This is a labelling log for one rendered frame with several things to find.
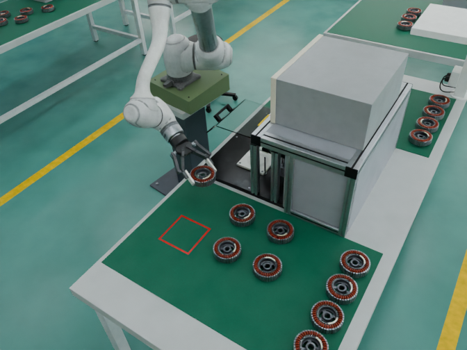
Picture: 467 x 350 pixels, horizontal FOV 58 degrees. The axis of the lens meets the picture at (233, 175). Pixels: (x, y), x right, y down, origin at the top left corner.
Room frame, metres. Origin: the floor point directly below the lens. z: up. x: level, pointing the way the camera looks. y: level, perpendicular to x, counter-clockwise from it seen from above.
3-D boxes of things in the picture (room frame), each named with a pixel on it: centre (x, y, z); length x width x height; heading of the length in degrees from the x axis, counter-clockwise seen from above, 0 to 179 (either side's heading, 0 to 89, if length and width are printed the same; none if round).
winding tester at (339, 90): (1.49, -0.45, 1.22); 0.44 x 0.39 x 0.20; 145
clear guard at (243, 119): (1.54, -0.09, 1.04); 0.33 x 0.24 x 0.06; 55
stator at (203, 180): (1.37, 0.13, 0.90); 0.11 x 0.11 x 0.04
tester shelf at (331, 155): (1.51, -0.45, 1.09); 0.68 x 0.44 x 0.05; 145
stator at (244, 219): (1.24, -0.03, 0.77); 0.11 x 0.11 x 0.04
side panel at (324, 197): (1.19, -0.33, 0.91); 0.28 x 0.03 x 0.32; 55
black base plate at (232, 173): (1.68, -0.21, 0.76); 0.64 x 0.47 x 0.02; 145
